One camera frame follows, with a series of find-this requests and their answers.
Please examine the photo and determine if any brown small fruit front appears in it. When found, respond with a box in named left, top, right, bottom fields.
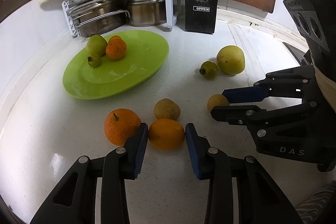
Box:
left=207, top=94, right=230, bottom=112

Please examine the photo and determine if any brown small fruit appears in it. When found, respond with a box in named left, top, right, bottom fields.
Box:
left=207, top=94, right=230, bottom=112
left=154, top=98, right=181, bottom=121

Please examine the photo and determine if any yellow pear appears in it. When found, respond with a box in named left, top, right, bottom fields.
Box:
left=217, top=46, right=245, bottom=75

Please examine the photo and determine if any small green tomato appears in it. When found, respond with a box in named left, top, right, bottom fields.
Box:
left=199, top=61, right=219, bottom=80
left=87, top=53, right=102, bottom=68

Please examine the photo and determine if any brown small fruit back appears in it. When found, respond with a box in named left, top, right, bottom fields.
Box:
left=154, top=98, right=181, bottom=121

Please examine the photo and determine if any small orange mandarin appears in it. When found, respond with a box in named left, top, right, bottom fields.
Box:
left=149, top=118, right=185, bottom=151

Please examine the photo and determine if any orange with stem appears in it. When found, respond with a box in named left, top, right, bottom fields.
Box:
left=104, top=109, right=141, bottom=146

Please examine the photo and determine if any large front orange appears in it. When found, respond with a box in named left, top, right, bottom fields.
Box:
left=105, top=38, right=127, bottom=61

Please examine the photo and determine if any green apple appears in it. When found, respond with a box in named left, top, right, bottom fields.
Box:
left=85, top=35, right=108, bottom=56

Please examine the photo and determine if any striped cloth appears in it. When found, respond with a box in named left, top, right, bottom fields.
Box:
left=295, top=180, right=336, bottom=224

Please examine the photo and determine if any green plate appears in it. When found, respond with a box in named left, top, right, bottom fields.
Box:
left=63, top=30, right=169, bottom=100

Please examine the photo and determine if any steel pot under rack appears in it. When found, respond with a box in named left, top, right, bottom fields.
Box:
left=127, top=0, right=166, bottom=27

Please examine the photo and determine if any steel pan under rack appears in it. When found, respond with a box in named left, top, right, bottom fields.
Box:
left=68, top=0, right=130, bottom=38

